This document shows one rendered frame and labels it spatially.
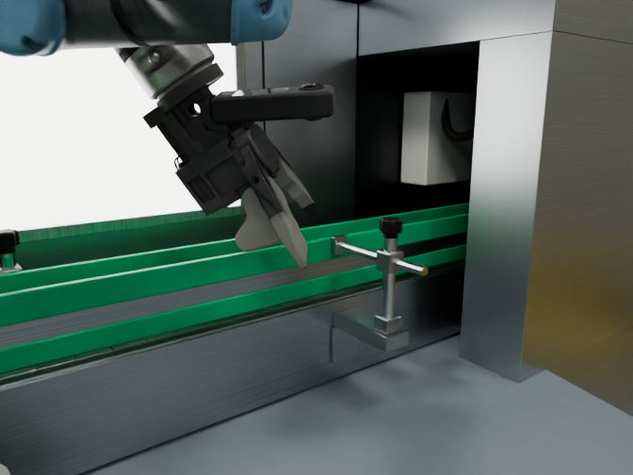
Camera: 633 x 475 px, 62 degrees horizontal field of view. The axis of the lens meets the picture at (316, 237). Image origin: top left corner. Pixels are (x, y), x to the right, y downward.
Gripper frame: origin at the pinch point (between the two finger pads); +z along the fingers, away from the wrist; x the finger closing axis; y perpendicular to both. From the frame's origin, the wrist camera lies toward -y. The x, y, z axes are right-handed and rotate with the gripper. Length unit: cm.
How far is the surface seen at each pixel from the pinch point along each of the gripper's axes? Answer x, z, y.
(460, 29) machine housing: -32.0, -6.9, -27.9
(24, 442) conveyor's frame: 11.2, -0.2, 34.4
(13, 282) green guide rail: 1.0, -13.4, 31.2
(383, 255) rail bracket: -9.2, 9.3, -3.7
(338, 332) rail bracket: -14.0, 18.2, 8.6
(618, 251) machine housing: -33, 39, -35
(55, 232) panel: -10.1, -15.3, 30.8
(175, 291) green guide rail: -3.1, -2.1, 18.7
